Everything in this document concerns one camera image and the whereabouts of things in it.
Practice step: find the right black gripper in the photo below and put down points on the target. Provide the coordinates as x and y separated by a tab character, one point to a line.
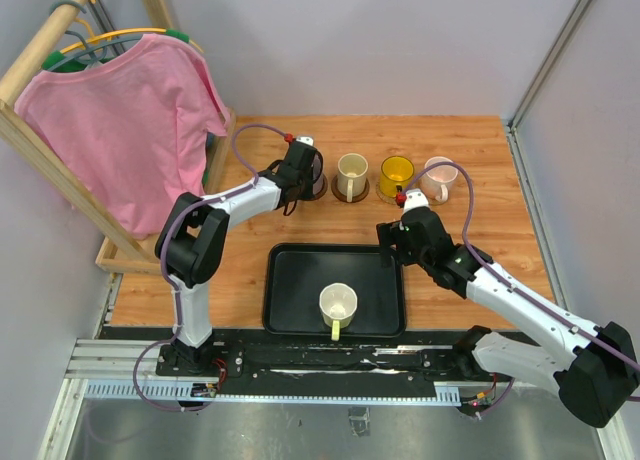
391	233

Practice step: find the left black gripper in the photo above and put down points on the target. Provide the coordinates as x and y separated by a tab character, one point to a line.
307	193

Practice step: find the lilac mug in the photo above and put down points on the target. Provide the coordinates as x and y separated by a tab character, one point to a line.
317	166

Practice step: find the brown wooden coaster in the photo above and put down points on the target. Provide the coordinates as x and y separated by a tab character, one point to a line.
315	191
367	190

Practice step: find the woven rattan coaster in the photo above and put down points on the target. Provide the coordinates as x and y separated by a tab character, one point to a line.
425	196
387	199

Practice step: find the cream yellow mug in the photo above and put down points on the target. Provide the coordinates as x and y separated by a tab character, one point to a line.
353	163

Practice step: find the white mug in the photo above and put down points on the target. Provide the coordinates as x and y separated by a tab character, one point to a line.
338	303

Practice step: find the pink mug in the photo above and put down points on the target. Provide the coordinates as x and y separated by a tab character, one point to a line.
438	182

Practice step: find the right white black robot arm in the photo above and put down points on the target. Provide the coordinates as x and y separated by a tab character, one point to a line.
592	369

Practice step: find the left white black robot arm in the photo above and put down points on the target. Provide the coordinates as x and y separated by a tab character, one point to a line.
190	246

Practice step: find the black plastic tray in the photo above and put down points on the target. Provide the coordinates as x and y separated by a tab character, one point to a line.
298	272

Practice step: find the pink t-shirt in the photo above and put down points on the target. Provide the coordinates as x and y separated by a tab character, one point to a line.
133	130

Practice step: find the grey hanger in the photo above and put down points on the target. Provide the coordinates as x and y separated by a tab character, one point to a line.
93	53

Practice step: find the yellow green hanger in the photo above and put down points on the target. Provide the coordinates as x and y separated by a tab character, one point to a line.
158	13

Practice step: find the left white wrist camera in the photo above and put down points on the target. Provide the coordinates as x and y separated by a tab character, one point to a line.
290	139

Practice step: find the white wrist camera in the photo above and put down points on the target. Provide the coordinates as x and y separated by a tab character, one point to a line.
414	200
290	139

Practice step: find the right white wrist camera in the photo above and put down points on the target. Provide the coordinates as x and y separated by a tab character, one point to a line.
414	200

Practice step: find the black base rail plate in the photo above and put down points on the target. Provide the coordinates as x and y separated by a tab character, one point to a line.
254	363

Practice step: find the aluminium frame post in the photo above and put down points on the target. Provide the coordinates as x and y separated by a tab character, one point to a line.
557	49

